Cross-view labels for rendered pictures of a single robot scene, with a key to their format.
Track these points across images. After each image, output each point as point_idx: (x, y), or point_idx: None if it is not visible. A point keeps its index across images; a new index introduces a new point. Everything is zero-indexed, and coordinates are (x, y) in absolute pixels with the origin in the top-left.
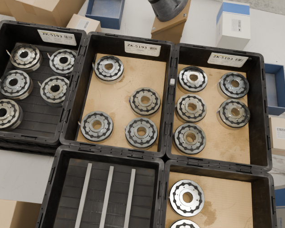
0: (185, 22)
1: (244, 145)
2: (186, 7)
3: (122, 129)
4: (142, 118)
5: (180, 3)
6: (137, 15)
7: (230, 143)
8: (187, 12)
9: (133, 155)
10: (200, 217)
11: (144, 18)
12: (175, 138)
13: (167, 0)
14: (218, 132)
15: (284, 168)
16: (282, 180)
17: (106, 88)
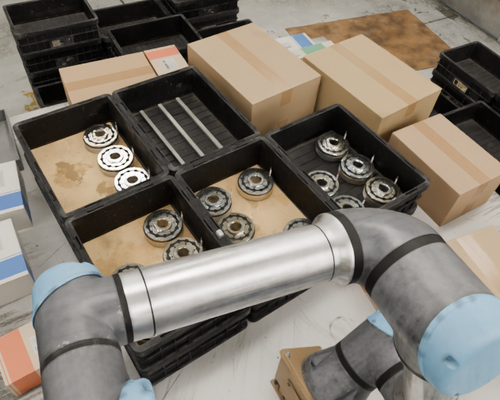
0: (286, 381)
1: (98, 266)
2: (298, 373)
3: (233, 200)
4: (223, 210)
5: (309, 367)
6: (379, 395)
7: (117, 257)
8: (288, 365)
9: (199, 159)
10: (111, 183)
11: (367, 399)
12: (176, 214)
13: (328, 351)
14: (136, 259)
15: (28, 321)
16: (26, 306)
17: (285, 223)
